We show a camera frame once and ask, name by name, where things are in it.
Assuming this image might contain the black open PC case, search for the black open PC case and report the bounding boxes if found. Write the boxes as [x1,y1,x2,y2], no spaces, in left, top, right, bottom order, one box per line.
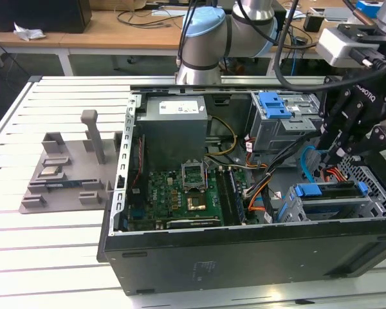
[96,75,386,297]

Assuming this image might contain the large black box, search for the large black box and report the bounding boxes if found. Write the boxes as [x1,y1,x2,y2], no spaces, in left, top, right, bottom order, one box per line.
[0,0,93,34]

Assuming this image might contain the crumpled white paper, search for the crumpled white paper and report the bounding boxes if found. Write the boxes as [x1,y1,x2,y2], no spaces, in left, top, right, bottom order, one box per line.
[13,22,48,42]

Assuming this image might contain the wooden desk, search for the wooden desk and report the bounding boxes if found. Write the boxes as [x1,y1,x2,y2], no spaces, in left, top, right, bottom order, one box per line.
[0,0,386,77]

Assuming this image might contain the blue cardboard box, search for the blue cardboard box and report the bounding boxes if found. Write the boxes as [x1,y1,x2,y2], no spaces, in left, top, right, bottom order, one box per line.
[355,0,385,10]

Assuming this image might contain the flat grey box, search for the flat grey box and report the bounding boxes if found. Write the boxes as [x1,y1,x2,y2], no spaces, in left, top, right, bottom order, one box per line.
[323,6,358,22]

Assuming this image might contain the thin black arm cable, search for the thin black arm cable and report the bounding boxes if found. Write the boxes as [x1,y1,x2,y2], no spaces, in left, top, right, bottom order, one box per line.
[176,0,196,67]

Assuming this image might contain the thick black camera cable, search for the thick black camera cable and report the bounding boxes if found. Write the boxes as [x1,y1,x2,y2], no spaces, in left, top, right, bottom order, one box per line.
[273,0,386,93]

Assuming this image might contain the blue RAM stick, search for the blue RAM stick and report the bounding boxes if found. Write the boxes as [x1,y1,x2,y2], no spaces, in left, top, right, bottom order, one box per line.
[44,180,83,189]

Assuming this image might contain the orange data cable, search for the orange data cable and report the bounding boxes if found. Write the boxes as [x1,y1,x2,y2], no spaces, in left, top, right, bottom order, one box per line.
[247,182,273,212]

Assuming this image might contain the metal socket cover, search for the metal socket cover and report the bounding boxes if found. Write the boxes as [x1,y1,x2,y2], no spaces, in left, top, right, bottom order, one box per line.
[181,159,207,193]

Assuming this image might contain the flat multicoloured wire bundle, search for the flat multicoloured wire bundle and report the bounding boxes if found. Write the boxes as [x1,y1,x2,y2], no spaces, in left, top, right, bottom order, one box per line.
[204,156,270,171]

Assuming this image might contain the grey power supply unit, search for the grey power supply unit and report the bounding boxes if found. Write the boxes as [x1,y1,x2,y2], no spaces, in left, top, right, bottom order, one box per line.
[134,95,210,170]

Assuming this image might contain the black graphics card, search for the black graphics card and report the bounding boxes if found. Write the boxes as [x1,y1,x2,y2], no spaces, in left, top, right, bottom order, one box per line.
[165,218,223,229]

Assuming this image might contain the silver CPU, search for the silver CPU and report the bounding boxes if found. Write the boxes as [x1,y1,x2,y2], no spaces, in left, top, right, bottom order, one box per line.
[40,166,64,177]

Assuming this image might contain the grey metal drive cage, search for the grey metal drive cage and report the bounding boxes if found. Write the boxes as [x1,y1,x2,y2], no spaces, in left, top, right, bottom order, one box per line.
[247,91,326,162]

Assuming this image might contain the blue plastic drive latch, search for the blue plastic drive latch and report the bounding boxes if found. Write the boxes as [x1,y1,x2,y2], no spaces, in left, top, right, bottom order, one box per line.
[258,92,292,119]

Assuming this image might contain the CPU socket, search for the CPU socket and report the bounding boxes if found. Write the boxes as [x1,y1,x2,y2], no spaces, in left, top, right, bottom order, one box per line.
[181,159,209,194]

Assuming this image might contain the yellow black power cable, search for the yellow black power cable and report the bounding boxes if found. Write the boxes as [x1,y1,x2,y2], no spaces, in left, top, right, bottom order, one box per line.
[205,115,239,158]

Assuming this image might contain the green motherboard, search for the green motherboard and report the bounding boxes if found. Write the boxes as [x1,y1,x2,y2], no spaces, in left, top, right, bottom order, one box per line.
[128,167,248,226]

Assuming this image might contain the blue data wire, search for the blue data wire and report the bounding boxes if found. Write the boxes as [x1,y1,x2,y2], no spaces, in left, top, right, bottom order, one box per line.
[300,145,319,184]

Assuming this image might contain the installed RAM stick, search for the installed RAM stick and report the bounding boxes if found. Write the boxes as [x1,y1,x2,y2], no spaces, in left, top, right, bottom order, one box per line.
[228,169,247,225]

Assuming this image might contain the black RAM slot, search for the black RAM slot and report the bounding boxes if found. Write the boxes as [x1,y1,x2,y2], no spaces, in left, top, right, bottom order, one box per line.
[216,167,235,226]

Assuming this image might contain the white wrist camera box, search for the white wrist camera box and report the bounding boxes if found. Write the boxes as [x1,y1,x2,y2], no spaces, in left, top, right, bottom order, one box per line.
[315,24,386,68]

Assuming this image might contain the grey parts rack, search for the grey parts rack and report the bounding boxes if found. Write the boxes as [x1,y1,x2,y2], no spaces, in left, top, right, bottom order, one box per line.
[18,109,123,215]

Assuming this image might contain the orange red power wire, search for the orange red power wire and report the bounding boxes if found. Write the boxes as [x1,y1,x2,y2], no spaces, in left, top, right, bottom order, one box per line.
[320,164,351,184]

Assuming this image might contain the grey metal disk bay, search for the grey metal disk bay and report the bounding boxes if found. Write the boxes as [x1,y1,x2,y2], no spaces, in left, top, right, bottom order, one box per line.
[276,182,386,223]

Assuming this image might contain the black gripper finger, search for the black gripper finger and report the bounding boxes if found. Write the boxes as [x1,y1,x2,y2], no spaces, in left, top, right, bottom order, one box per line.
[334,124,386,164]
[318,76,364,162]

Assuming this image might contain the black cable bundle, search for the black cable bundle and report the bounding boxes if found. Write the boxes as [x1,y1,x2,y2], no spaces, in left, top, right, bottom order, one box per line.
[243,128,322,199]

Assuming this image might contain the gold chipset heat sink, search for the gold chipset heat sink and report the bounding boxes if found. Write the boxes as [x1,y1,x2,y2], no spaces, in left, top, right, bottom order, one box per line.
[186,196,208,212]

